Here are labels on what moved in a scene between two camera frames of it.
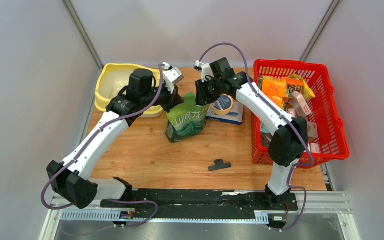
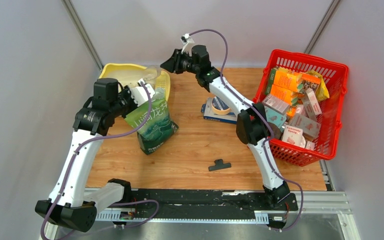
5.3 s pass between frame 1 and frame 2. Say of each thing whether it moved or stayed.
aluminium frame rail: stayed
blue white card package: stayed
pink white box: moved
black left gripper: moved
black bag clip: stayed
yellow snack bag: moved
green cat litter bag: moved
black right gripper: moved
